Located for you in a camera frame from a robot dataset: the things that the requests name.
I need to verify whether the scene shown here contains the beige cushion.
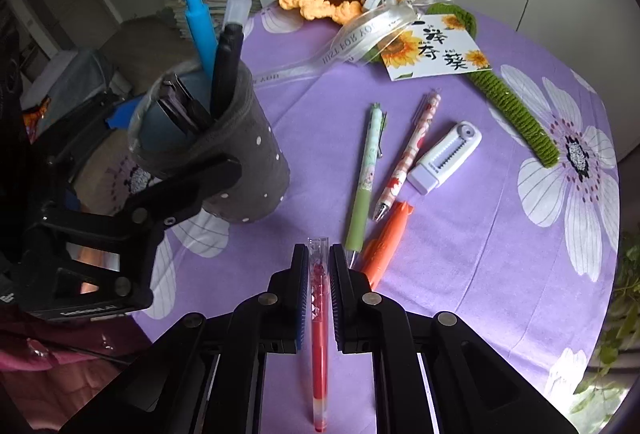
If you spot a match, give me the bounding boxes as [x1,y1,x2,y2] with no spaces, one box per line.
[100,16,198,95]

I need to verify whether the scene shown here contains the grey polka dot pen holder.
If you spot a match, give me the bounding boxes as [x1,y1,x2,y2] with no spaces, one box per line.
[127,59,291,225]

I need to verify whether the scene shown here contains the orange pen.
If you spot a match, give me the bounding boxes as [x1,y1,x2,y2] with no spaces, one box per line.
[360,200,415,290]

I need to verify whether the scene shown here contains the grey bag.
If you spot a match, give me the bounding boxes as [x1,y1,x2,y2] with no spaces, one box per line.
[30,48,133,125]

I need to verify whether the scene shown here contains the white purple correction tape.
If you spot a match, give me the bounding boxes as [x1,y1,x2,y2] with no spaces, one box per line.
[407,121,483,192]

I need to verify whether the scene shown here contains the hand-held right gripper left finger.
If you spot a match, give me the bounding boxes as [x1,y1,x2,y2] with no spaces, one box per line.
[60,244,309,434]

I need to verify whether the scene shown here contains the green pen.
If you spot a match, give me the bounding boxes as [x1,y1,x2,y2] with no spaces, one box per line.
[344,102,390,267]

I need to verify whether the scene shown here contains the sunflower print card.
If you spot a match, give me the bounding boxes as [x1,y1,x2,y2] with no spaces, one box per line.
[380,13,493,82]

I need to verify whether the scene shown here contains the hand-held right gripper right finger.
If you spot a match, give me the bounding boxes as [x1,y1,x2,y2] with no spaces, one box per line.
[329,244,576,434]

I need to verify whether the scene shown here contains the white capped pen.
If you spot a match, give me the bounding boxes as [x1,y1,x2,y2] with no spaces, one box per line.
[223,0,253,27]

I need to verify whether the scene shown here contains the blue pen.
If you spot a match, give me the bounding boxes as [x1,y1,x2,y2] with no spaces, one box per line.
[184,0,219,82]

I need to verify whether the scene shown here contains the black pen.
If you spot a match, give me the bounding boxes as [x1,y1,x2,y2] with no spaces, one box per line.
[209,23,246,117]

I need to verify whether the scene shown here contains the red pen with clear cap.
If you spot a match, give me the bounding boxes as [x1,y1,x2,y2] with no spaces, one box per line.
[306,236,331,432]

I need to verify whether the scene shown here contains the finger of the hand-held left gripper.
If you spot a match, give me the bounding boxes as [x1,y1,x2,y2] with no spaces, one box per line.
[45,157,243,302]
[42,96,146,210]

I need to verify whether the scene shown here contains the purple floral tablecloth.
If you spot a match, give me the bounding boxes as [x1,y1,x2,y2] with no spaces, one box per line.
[110,0,623,434]

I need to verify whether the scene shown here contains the pink patterned pen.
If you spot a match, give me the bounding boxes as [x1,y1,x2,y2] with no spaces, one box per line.
[371,88,443,221]

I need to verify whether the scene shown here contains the green leafy plant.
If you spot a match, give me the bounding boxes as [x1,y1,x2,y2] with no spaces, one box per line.
[570,234,640,420]

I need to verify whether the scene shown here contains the translucent white ribbon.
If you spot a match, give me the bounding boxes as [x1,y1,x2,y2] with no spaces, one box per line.
[255,0,456,87]

